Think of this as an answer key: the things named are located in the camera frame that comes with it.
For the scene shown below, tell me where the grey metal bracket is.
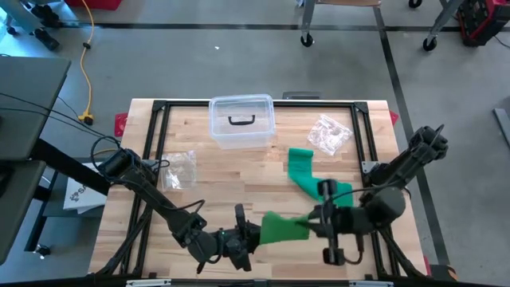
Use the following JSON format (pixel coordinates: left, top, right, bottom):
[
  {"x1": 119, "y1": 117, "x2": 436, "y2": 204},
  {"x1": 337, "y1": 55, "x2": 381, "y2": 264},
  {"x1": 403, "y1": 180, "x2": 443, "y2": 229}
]
[{"x1": 281, "y1": 91, "x2": 321, "y2": 100}]

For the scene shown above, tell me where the grey metal bar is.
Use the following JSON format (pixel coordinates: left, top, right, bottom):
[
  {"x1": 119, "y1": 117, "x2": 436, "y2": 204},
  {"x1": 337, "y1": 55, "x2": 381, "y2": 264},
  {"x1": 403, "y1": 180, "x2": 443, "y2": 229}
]
[{"x1": 492, "y1": 107, "x2": 510, "y2": 151}]

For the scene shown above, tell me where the teal elastic bandage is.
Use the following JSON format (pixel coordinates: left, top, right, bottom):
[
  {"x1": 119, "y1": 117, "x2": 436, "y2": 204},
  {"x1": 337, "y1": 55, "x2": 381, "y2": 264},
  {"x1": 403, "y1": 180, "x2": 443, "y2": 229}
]
[{"x1": 287, "y1": 147, "x2": 355, "y2": 208}]

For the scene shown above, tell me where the yellow extension cable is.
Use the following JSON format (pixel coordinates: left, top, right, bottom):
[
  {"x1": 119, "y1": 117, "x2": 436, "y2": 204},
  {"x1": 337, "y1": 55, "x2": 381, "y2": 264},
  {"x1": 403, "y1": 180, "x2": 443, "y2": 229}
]
[{"x1": 78, "y1": 0, "x2": 96, "y2": 127}]

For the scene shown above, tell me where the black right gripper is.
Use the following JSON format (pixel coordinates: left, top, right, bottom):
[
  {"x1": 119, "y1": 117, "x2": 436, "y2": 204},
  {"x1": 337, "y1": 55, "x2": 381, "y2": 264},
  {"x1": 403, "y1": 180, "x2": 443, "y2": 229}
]
[{"x1": 297, "y1": 179, "x2": 355, "y2": 266}]

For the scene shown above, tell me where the white printed cardboard sign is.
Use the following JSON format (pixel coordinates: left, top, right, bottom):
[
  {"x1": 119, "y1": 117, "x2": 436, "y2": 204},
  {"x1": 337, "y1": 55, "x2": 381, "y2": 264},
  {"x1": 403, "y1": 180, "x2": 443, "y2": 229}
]
[{"x1": 62, "y1": 161, "x2": 111, "y2": 215}]

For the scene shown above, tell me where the red plastic bin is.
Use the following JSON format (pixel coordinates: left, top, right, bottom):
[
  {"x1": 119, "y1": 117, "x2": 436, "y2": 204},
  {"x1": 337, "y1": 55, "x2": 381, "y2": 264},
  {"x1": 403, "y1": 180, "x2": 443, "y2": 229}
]
[{"x1": 63, "y1": 0, "x2": 124, "y2": 11}]

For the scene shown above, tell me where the black box handle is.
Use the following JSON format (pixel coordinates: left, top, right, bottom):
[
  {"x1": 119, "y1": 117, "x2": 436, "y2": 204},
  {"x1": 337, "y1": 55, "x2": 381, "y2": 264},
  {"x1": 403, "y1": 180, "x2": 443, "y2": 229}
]
[{"x1": 227, "y1": 114, "x2": 257, "y2": 127}]

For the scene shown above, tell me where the black office chair base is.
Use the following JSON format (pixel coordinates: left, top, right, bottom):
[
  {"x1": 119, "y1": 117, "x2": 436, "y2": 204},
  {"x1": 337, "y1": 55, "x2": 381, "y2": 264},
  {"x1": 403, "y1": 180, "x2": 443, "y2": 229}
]
[{"x1": 6, "y1": 0, "x2": 63, "y2": 52}]

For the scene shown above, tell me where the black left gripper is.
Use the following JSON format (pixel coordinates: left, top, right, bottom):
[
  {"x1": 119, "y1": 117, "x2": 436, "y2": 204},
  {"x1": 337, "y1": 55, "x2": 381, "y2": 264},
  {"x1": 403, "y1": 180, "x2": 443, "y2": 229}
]
[{"x1": 217, "y1": 203, "x2": 262, "y2": 273}]

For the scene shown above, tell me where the clear plastic storage box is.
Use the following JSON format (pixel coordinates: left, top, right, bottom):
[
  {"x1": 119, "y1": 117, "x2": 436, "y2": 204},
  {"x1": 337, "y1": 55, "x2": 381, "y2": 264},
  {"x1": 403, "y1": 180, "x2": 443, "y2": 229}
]
[{"x1": 208, "y1": 93, "x2": 277, "y2": 151}]

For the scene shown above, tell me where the red and black crate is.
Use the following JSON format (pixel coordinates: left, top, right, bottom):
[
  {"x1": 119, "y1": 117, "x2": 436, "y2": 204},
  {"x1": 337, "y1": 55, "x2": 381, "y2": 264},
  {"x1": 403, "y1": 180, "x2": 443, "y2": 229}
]
[{"x1": 456, "y1": 0, "x2": 510, "y2": 48}]

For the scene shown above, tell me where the silver edge bracket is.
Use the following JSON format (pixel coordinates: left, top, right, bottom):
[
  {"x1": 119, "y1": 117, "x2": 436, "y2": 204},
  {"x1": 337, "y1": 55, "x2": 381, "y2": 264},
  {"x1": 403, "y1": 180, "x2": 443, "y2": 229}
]
[
  {"x1": 348, "y1": 280, "x2": 395, "y2": 287},
  {"x1": 125, "y1": 278, "x2": 172, "y2": 287}
]

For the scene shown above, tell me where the dark grey desk top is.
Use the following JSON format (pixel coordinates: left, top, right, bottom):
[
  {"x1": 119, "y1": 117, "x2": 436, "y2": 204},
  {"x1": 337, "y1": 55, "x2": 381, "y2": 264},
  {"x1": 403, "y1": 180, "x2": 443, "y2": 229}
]
[
  {"x1": 0, "y1": 55, "x2": 72, "y2": 163},
  {"x1": 0, "y1": 159, "x2": 47, "y2": 265}
]

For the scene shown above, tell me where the thin black cable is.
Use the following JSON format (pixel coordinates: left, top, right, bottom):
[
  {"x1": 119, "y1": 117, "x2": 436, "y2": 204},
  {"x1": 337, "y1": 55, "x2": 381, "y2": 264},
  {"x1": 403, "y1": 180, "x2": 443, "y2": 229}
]
[
  {"x1": 0, "y1": 106, "x2": 120, "y2": 145},
  {"x1": 0, "y1": 92, "x2": 120, "y2": 143}
]

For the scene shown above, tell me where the small black caster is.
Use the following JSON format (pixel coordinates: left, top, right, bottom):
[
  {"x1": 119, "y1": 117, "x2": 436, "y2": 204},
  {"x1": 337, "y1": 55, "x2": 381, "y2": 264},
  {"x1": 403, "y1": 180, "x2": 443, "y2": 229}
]
[{"x1": 33, "y1": 243, "x2": 53, "y2": 259}]

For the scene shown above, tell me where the grey cart leg with caster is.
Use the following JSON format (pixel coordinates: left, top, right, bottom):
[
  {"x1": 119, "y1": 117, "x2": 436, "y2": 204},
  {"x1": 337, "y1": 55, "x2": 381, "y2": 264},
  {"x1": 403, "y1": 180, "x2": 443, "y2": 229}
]
[
  {"x1": 422, "y1": 0, "x2": 465, "y2": 53},
  {"x1": 299, "y1": 0, "x2": 319, "y2": 49}
]

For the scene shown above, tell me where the black desk support beam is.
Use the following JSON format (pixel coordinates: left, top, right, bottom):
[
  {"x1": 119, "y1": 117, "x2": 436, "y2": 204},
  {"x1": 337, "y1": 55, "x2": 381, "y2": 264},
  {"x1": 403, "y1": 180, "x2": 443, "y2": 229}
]
[{"x1": 29, "y1": 138, "x2": 112, "y2": 196}]

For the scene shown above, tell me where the flat clear plastic bag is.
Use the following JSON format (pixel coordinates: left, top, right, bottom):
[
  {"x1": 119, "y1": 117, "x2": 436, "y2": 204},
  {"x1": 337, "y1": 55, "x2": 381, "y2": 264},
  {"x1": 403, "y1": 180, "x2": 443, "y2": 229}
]
[{"x1": 161, "y1": 150, "x2": 198, "y2": 191}]

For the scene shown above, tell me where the dark green elastic bandage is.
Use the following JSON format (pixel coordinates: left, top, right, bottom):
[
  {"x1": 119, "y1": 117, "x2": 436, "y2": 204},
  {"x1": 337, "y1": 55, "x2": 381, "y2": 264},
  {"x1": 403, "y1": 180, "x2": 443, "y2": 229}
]
[{"x1": 258, "y1": 210, "x2": 311, "y2": 246}]

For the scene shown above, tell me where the crumpled clear plastic bag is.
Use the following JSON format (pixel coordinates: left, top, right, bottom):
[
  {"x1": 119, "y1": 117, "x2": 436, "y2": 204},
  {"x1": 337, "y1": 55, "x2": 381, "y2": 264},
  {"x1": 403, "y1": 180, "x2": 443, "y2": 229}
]
[{"x1": 307, "y1": 114, "x2": 355, "y2": 156}]

